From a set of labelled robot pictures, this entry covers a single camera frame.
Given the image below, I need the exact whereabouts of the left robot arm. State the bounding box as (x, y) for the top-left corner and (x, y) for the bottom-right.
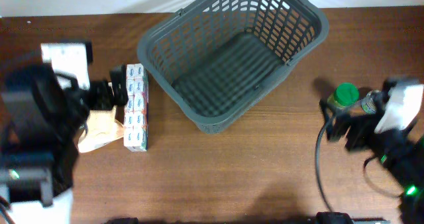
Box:
(1, 64), (129, 223)

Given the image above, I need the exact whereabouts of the grey plastic basket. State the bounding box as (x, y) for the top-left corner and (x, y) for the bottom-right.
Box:
(136, 0), (329, 134)

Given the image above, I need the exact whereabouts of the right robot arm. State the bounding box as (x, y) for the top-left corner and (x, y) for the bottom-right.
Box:
(324, 114), (423, 223)

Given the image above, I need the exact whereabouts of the green-lid spice jar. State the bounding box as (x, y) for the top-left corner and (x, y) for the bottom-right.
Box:
(327, 83), (360, 109)

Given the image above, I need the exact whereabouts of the white tissue multipack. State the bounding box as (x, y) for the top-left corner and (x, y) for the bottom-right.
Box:
(123, 64), (148, 152)

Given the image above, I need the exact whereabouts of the beige snack bag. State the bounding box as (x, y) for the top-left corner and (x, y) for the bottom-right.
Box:
(78, 106), (124, 153)

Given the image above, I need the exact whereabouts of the metal tin can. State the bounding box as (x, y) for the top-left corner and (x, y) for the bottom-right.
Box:
(361, 89), (380, 114)

